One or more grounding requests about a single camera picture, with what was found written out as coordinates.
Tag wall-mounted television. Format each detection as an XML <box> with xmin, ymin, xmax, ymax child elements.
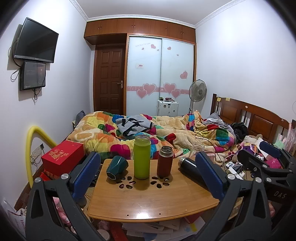
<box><xmin>13</xmin><ymin>17</ymin><xmax>59</xmax><ymax>64</ymax></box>

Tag small wooden table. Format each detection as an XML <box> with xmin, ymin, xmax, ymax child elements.
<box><xmin>88</xmin><ymin>158</ymin><xmax>220</xmax><ymax>223</ymax></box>

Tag standing fan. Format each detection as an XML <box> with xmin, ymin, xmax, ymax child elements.
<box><xmin>188</xmin><ymin>79</ymin><xmax>207</xmax><ymax>114</ymax></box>

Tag grey and black garment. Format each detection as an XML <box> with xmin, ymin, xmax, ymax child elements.
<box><xmin>115</xmin><ymin>115</ymin><xmax>158</xmax><ymax>138</ymax></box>

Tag white suitcase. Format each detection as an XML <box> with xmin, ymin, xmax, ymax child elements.
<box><xmin>157</xmin><ymin>99</ymin><xmax>180</xmax><ymax>118</ymax></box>

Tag lime green bottle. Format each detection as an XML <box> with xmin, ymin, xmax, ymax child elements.
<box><xmin>133</xmin><ymin>135</ymin><xmax>151</xmax><ymax>180</ymax></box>

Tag wooden bed headboard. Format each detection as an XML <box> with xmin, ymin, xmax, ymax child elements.
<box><xmin>210</xmin><ymin>94</ymin><xmax>291</xmax><ymax>144</ymax></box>

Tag colourful patchwork blanket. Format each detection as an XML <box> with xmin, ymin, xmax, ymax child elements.
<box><xmin>73</xmin><ymin>110</ymin><xmax>237</xmax><ymax>161</ymax></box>

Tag black thermos bottle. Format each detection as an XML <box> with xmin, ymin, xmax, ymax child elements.
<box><xmin>178</xmin><ymin>157</ymin><xmax>209</xmax><ymax>186</ymax></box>

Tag yellow foam tube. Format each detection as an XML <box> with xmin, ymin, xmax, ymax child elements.
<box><xmin>25</xmin><ymin>126</ymin><xmax>57</xmax><ymax>189</ymax></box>

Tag small wall-mounted monitor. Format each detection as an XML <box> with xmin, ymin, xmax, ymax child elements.
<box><xmin>19</xmin><ymin>60</ymin><xmax>46</xmax><ymax>91</ymax></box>

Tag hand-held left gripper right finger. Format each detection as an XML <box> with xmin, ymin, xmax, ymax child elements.
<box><xmin>195</xmin><ymin>151</ymin><xmax>272</xmax><ymax>241</ymax></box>

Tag sliding-door wardrobe with hearts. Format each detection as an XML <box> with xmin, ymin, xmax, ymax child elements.
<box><xmin>126</xmin><ymin>33</ymin><xmax>197</xmax><ymax>117</ymax></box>

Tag clear glass jar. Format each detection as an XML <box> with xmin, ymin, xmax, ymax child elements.
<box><xmin>189</xmin><ymin>143</ymin><xmax>205</xmax><ymax>161</ymax></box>

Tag white paper bag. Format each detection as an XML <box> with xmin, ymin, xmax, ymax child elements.
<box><xmin>1</xmin><ymin>199</ymin><xmax>26</xmax><ymax>238</ymax></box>

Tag pink plush slippers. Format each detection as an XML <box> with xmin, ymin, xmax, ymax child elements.
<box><xmin>52</xmin><ymin>197</ymin><xmax>71</xmax><ymax>224</ymax></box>

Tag dark green faceted cup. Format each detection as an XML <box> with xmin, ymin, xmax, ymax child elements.
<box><xmin>106</xmin><ymin>155</ymin><xmax>129</xmax><ymax>179</ymax></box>

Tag white power strip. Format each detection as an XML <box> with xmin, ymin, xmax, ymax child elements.
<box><xmin>225</xmin><ymin>162</ymin><xmax>246</xmax><ymax>180</ymax></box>

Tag brown wooden door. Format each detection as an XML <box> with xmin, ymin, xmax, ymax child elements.
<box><xmin>93</xmin><ymin>44</ymin><xmax>127</xmax><ymax>115</ymax></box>

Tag pile of papers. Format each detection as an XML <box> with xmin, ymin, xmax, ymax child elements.
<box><xmin>119</xmin><ymin>214</ymin><xmax>207</xmax><ymax>241</ymax></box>

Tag red gift box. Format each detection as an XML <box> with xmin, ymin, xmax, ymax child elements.
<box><xmin>41</xmin><ymin>140</ymin><xmax>85</xmax><ymax>172</ymax></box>

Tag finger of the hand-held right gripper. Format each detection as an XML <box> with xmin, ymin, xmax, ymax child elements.
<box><xmin>259</xmin><ymin>141</ymin><xmax>296</xmax><ymax>168</ymax></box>
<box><xmin>237</xmin><ymin>149</ymin><xmax>293</xmax><ymax>179</ymax></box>

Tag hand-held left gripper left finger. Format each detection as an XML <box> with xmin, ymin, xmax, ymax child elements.
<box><xmin>25</xmin><ymin>151</ymin><xmax>105</xmax><ymax>241</ymax></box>

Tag wooden overhead cabinet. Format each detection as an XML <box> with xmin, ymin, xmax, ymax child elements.
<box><xmin>83</xmin><ymin>18</ymin><xmax>197</xmax><ymax>46</ymax></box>

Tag grey cloth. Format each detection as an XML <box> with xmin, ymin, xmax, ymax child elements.
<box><xmin>203</xmin><ymin>111</ymin><xmax>233</xmax><ymax>131</ymax></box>

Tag black clothing pile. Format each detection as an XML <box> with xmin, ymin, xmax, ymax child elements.
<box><xmin>231</xmin><ymin>122</ymin><xmax>248</xmax><ymax>140</ymax></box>

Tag red thermos bottle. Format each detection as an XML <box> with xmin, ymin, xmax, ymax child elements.
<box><xmin>157</xmin><ymin>146</ymin><xmax>174</xmax><ymax>179</ymax></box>

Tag black television cable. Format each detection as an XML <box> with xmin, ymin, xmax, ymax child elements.
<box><xmin>7</xmin><ymin>37</ymin><xmax>22</xmax><ymax>82</ymax></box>

